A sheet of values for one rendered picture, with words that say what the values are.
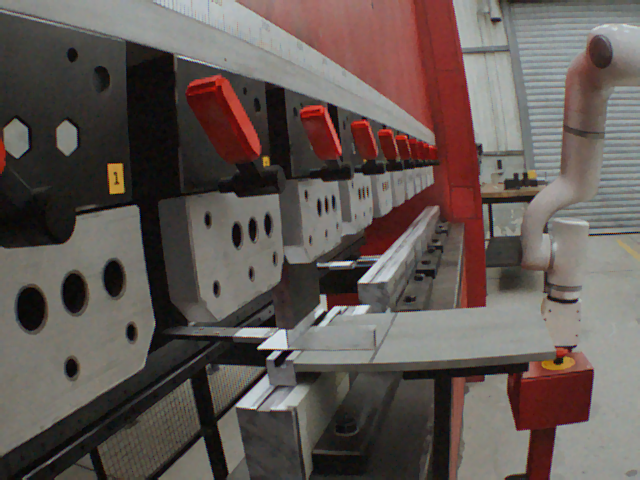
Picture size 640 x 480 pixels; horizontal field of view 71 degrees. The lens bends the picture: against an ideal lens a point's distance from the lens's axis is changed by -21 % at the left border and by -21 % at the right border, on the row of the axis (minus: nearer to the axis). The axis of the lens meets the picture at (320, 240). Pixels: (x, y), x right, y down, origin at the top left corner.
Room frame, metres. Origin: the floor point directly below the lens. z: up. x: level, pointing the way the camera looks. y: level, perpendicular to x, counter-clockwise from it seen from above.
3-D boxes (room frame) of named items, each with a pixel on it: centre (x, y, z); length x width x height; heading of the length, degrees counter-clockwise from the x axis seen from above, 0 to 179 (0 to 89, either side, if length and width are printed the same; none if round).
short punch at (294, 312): (0.60, 0.03, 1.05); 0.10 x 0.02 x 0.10; 164
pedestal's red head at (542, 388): (0.94, -0.45, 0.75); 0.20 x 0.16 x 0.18; 167
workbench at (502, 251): (5.12, -1.97, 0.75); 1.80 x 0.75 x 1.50; 158
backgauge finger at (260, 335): (0.65, 0.19, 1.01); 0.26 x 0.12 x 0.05; 74
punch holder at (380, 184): (0.96, -0.08, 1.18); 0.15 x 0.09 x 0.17; 164
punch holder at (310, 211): (0.58, 0.03, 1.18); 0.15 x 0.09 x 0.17; 164
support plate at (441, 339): (0.56, -0.11, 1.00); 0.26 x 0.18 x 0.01; 74
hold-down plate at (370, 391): (0.62, -0.04, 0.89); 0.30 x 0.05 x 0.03; 164
